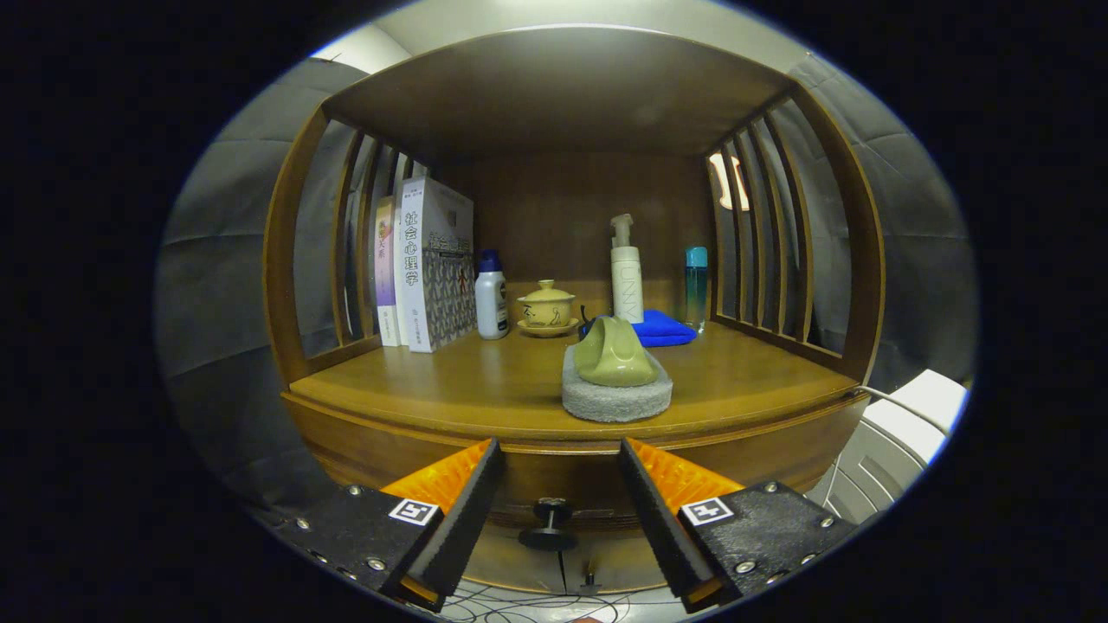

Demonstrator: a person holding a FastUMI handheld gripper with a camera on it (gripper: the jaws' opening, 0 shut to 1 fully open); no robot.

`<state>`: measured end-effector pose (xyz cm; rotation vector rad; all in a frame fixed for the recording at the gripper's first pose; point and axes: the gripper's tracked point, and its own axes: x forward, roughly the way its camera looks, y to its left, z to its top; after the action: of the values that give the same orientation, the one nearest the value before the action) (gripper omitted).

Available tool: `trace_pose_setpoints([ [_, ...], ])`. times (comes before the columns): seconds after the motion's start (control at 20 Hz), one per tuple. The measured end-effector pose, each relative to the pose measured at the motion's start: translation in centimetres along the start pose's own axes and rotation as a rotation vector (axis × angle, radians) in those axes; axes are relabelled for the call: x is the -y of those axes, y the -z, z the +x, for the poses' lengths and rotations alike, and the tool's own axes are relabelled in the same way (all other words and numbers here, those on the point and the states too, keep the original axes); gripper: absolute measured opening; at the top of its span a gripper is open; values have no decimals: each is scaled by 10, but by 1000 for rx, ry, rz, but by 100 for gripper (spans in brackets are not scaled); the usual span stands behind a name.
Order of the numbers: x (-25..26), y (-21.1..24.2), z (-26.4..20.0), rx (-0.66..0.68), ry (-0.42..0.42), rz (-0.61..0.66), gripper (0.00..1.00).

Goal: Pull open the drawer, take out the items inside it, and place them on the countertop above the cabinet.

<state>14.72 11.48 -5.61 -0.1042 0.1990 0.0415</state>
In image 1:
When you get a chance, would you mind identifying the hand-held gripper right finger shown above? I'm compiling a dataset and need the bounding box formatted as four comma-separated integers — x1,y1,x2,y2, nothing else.
618,437,860,613

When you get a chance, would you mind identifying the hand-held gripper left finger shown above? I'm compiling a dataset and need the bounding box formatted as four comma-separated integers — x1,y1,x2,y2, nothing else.
275,437,505,613

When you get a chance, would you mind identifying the wooden drawer with black knob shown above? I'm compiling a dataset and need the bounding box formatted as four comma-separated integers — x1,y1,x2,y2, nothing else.
284,394,869,553

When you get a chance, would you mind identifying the green handled grey scrub sponge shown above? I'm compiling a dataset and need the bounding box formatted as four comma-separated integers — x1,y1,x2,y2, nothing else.
561,316,674,424

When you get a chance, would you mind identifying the wooden countertop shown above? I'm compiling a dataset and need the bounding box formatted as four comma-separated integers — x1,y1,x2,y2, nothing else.
286,322,866,444

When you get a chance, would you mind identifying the white drawer unit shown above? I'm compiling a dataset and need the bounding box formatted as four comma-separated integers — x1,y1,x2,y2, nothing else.
809,369,969,524

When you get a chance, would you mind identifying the wooden cabinet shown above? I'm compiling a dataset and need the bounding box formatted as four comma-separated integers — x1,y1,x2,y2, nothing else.
262,24,887,598

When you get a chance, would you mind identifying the blue folded cloth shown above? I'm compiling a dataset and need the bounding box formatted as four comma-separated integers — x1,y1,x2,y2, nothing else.
578,309,699,348

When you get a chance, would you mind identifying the white bottle with blue cap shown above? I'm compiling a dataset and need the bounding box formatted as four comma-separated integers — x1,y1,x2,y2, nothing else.
474,249,510,340

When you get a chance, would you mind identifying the yellow lidded tea cup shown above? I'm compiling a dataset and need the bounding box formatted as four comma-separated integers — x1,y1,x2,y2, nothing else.
518,279,577,328

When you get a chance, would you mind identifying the clear blue bottle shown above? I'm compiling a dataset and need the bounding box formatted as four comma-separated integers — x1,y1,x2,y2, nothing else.
685,247,709,333

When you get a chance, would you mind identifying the thick white patterned book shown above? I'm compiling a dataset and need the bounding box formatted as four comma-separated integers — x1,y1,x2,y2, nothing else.
394,176,476,353

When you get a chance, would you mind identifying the white pump bottle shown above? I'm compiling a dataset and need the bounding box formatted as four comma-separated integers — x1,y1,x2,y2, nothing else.
610,214,645,324

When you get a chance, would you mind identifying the thin purple book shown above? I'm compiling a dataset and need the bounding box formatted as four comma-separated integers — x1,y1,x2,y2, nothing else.
374,196,402,347

